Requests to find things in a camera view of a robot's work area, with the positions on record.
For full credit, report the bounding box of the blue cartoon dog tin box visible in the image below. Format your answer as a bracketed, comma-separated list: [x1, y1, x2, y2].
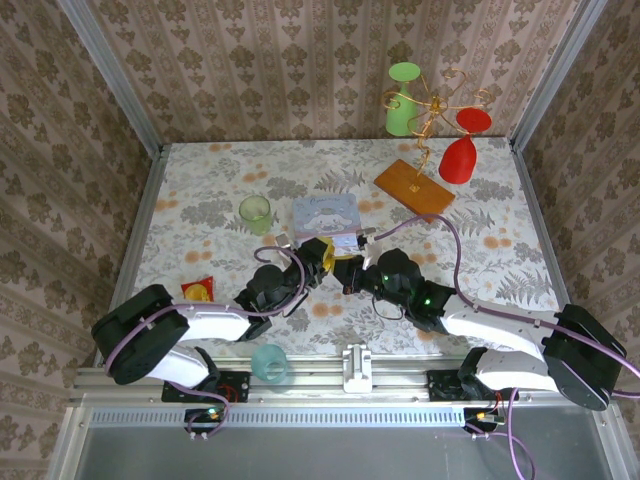
[291, 193, 361, 252]

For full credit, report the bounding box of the translucent green plastic cup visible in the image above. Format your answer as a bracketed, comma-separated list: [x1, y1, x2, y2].
[238, 195, 274, 237]

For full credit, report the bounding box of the red yellow snack packet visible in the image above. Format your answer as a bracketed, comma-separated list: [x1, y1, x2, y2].
[180, 275, 217, 304]

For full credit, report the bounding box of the teal plastic cup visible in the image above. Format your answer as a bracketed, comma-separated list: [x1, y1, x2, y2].
[250, 343, 289, 387]

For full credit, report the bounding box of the red plastic wine glass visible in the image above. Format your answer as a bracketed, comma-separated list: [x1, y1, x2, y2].
[438, 108, 493, 186]

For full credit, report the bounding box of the small circuit board green light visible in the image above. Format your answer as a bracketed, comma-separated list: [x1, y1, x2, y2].
[184, 406, 227, 434]

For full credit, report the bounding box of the green plastic wine glass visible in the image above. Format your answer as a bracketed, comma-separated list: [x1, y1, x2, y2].
[385, 61, 422, 138]

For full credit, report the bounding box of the grey metal sheet panel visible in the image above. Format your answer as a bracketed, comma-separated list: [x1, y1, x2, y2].
[47, 403, 640, 480]

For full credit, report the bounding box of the small circuit board orange light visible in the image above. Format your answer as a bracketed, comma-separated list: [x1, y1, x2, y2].
[463, 406, 504, 432]

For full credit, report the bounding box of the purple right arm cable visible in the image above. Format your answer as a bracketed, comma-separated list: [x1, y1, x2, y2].
[367, 213, 640, 480]

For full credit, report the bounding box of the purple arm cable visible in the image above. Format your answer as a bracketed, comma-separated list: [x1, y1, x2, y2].
[367, 213, 640, 480]
[103, 244, 309, 442]

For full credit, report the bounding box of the white plastic rail bracket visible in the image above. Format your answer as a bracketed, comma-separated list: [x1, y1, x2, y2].
[341, 343, 374, 394]

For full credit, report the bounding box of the gold wire rack wooden base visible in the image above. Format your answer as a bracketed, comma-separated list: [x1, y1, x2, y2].
[373, 67, 494, 225]

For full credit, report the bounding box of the aluminium front frame rail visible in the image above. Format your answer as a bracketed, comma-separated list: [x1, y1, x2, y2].
[69, 353, 621, 404]

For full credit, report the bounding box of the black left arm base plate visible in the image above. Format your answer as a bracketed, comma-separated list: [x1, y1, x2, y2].
[160, 370, 252, 404]

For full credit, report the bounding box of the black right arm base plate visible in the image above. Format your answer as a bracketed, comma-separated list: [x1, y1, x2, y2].
[425, 369, 520, 403]

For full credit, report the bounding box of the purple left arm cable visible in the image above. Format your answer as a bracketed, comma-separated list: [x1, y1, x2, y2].
[103, 244, 309, 442]

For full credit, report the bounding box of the slotted grey cable duct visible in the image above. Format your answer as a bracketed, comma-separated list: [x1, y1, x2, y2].
[82, 405, 469, 427]

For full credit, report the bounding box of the aluminium side frame rail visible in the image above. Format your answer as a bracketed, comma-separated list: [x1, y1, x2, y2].
[92, 143, 168, 372]
[508, 138, 590, 321]

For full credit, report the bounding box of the aluminium frame post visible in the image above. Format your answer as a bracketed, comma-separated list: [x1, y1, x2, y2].
[508, 0, 612, 147]
[55, 0, 167, 157]

